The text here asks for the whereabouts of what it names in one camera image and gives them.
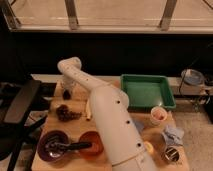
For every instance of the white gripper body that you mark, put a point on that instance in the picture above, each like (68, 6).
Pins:
(67, 84)

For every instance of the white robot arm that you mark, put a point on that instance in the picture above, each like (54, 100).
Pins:
(122, 142)

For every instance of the dark purple grape bunch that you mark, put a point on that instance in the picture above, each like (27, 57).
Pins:
(64, 114)

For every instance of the black office chair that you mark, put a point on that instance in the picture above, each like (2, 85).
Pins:
(13, 130)

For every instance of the purple bowl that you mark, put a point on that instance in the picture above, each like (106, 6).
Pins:
(55, 135)

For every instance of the orange bowl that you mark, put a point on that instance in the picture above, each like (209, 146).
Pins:
(96, 147)

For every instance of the green plastic tray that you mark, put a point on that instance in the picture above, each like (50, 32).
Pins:
(147, 91)

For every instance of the blue sponge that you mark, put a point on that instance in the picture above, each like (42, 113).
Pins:
(139, 125)

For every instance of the pink white cup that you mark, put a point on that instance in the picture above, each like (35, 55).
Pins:
(158, 115)

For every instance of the yellow apple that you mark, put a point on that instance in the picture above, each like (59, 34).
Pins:
(149, 147)

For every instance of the crumpled blue cloth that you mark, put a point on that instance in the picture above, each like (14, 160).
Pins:
(173, 135)

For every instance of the round metal tin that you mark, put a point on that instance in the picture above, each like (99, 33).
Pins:
(171, 155)

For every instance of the blue plate on stand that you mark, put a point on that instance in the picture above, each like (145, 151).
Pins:
(192, 77)

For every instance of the black handled scoop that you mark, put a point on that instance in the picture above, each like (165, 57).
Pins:
(66, 146)

